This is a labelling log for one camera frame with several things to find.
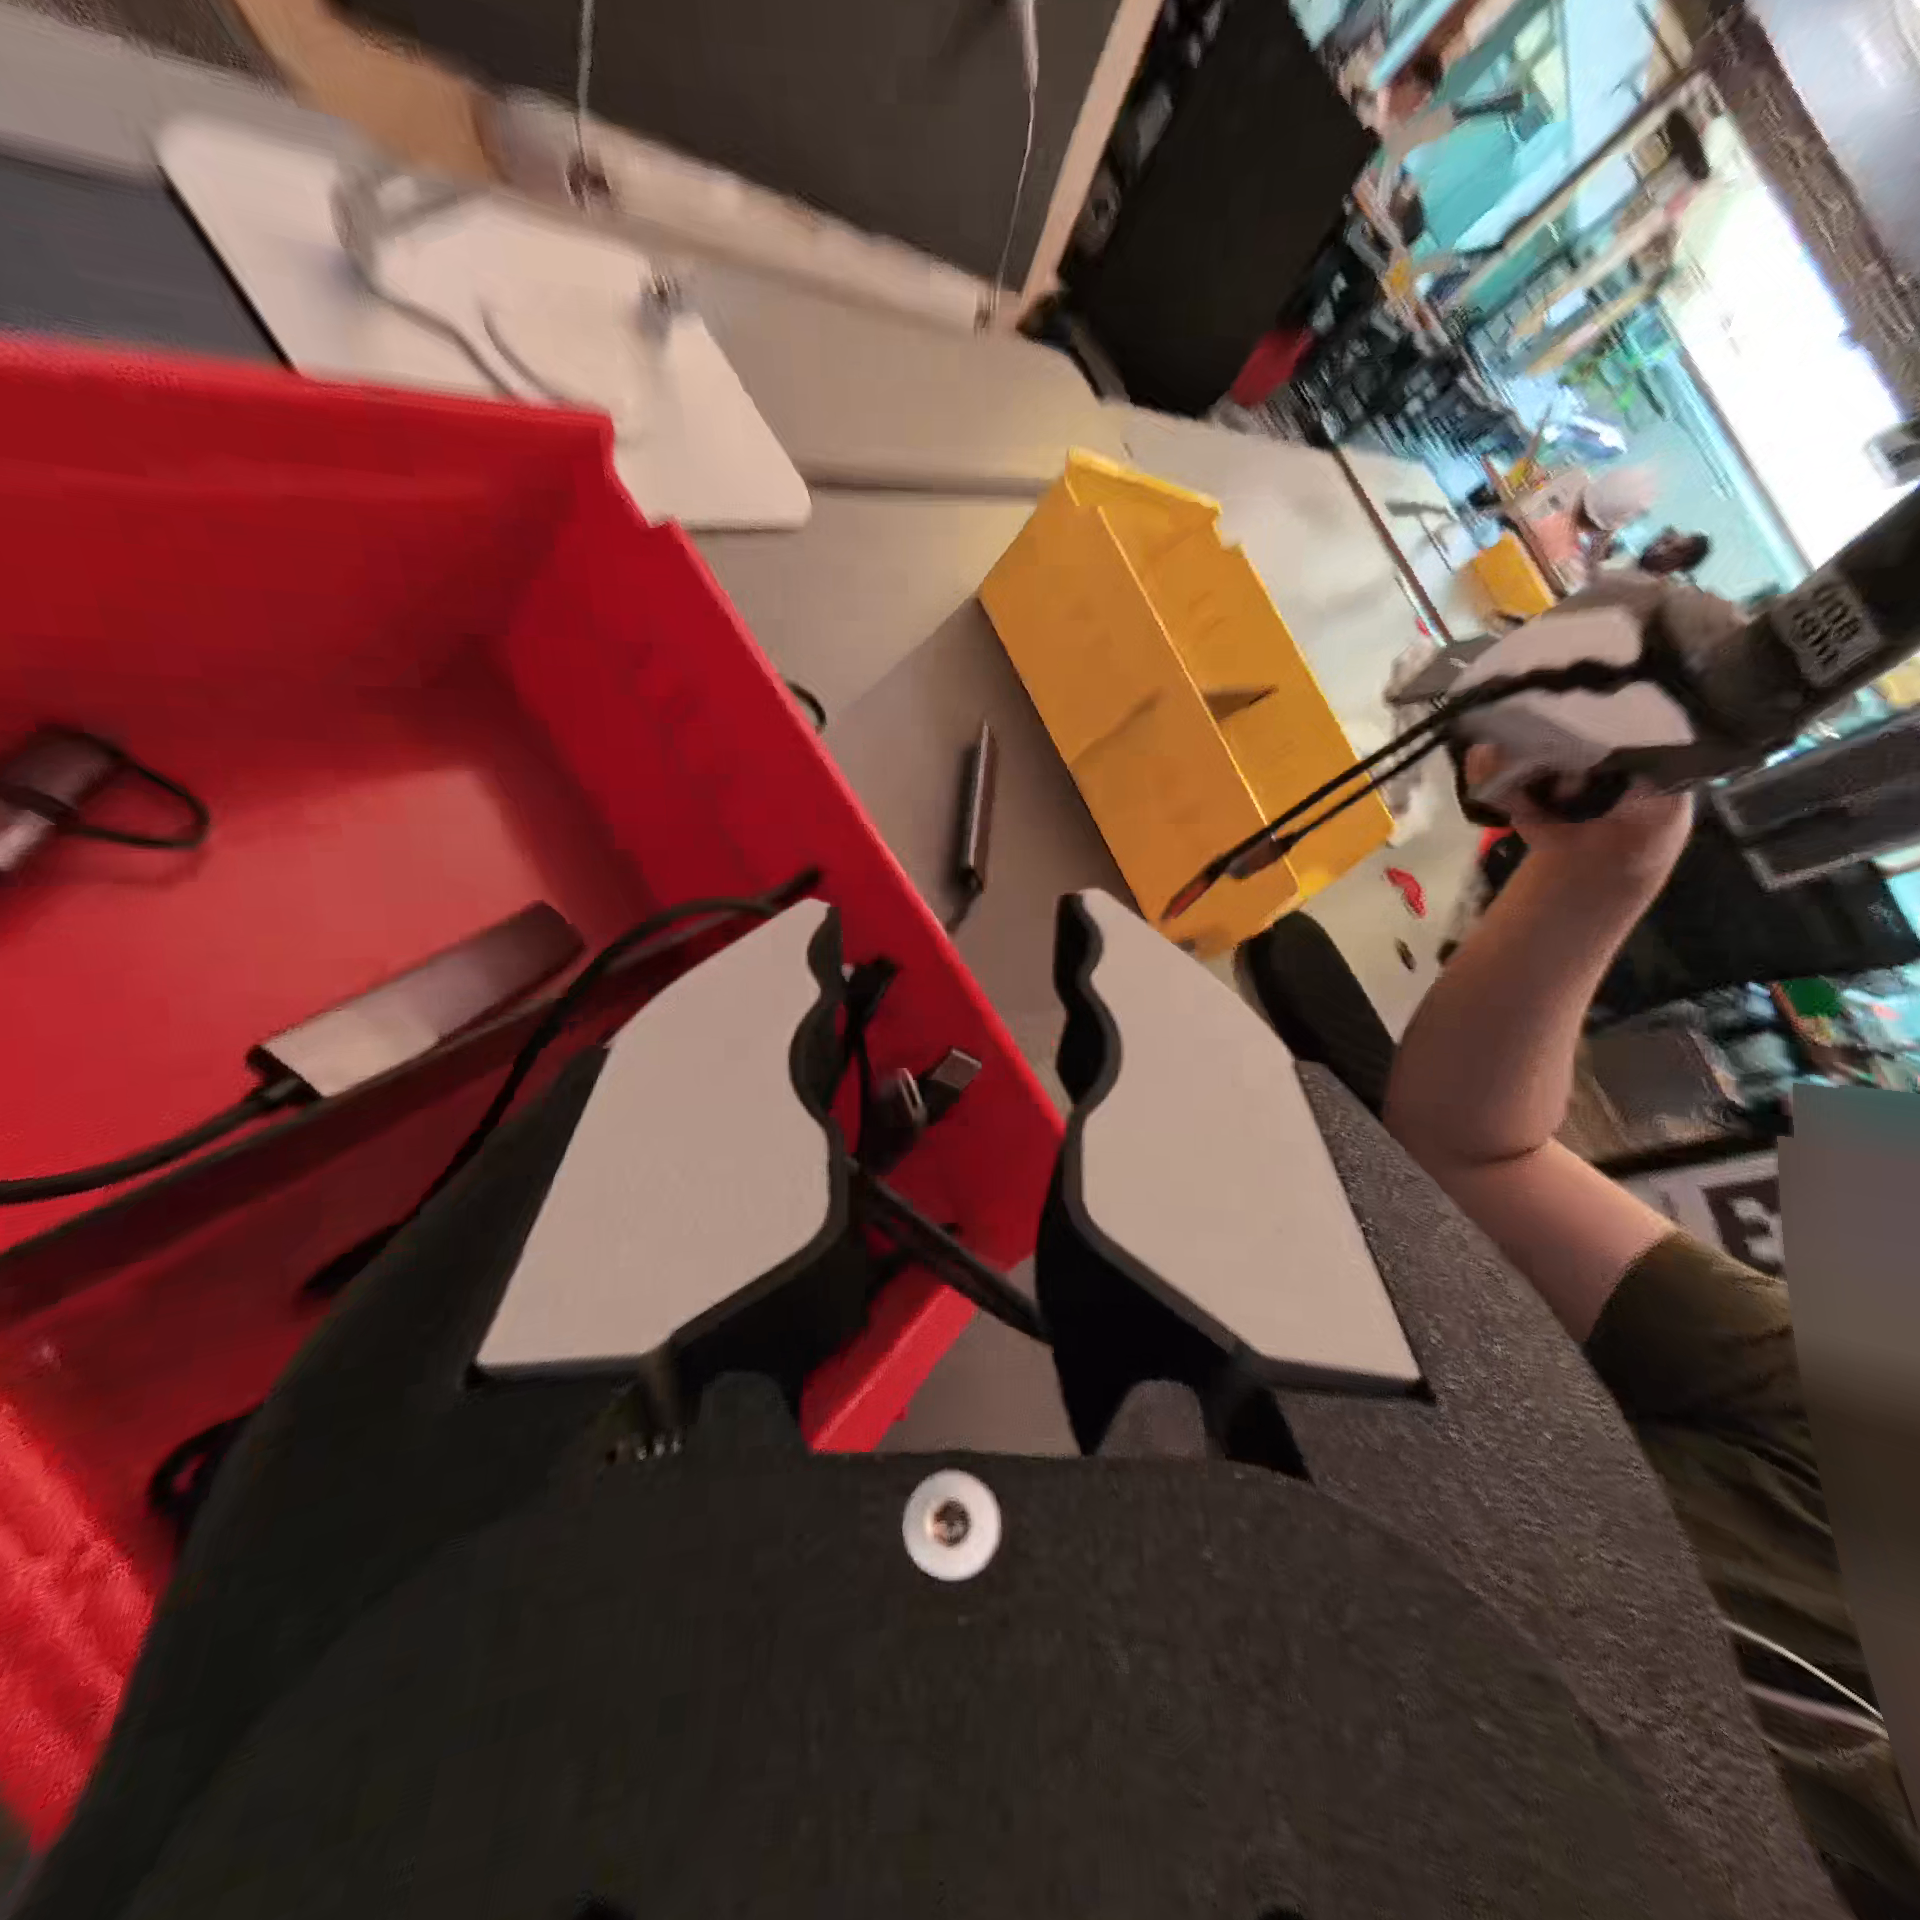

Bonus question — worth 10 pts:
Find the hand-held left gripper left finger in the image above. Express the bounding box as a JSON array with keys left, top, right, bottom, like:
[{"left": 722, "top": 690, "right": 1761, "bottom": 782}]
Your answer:
[{"left": 477, "top": 897, "right": 857, "bottom": 1378}]

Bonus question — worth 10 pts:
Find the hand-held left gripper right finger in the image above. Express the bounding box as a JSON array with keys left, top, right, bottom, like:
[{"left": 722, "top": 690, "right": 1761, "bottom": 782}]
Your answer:
[{"left": 1036, "top": 890, "right": 1425, "bottom": 1402}]

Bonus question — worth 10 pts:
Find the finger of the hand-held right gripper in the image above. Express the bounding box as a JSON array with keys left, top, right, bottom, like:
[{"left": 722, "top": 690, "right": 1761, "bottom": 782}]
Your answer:
[
  {"left": 1449, "top": 688, "right": 1703, "bottom": 785},
  {"left": 1444, "top": 605, "right": 1654, "bottom": 703}
]

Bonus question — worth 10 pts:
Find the orange plug cable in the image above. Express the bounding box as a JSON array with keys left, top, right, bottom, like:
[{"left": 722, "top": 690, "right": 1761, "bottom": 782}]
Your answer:
[{"left": 1158, "top": 704, "right": 1479, "bottom": 921}]

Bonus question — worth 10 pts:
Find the bundle of black cables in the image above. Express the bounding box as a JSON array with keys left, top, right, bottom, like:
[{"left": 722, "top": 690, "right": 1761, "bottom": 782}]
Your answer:
[{"left": 300, "top": 867, "right": 1051, "bottom": 1345}]

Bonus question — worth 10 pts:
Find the grey USB hub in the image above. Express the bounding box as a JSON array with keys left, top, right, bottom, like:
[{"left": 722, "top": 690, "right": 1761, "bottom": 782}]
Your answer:
[
  {"left": 247, "top": 901, "right": 588, "bottom": 1104},
  {"left": 948, "top": 721, "right": 1001, "bottom": 910}
]

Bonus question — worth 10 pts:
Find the red plastic bin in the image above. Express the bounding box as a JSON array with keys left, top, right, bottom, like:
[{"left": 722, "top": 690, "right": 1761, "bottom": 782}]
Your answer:
[{"left": 0, "top": 337, "right": 1068, "bottom": 1848}]

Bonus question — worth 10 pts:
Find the person's right hand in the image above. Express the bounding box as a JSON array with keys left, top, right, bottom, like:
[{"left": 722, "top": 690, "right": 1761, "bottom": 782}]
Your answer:
[{"left": 1462, "top": 747, "right": 1701, "bottom": 903}]

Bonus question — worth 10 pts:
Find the black wrist rest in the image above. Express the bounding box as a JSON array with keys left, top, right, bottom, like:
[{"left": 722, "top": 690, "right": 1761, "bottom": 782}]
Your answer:
[{"left": 1245, "top": 913, "right": 1397, "bottom": 1117}]

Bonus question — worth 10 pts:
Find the black framed sign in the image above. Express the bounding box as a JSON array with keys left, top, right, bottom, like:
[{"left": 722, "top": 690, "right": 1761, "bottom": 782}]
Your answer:
[{"left": 1611, "top": 1141, "right": 1794, "bottom": 1278}]

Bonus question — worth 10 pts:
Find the olive shirt sleeve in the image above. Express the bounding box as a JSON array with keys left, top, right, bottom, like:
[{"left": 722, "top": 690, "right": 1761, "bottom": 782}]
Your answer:
[{"left": 1581, "top": 1227, "right": 1883, "bottom": 1920}]

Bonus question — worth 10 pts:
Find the grey divider plate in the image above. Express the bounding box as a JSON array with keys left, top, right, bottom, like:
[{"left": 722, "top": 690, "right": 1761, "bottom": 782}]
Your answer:
[{"left": 0, "top": 960, "right": 646, "bottom": 1321}]

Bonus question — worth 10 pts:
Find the black office chair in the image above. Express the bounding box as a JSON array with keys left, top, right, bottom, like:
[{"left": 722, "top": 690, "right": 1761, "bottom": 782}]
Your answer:
[{"left": 1055, "top": 0, "right": 1382, "bottom": 419}]

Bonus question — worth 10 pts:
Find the white stand base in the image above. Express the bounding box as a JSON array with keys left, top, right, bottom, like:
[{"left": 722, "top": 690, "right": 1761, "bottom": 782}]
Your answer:
[{"left": 157, "top": 119, "right": 811, "bottom": 535}]

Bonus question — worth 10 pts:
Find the white tipped wire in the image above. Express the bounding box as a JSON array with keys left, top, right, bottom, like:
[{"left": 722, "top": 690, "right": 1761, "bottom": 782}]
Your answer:
[
  {"left": 977, "top": 0, "right": 1045, "bottom": 330},
  {"left": 567, "top": 0, "right": 607, "bottom": 208}
]

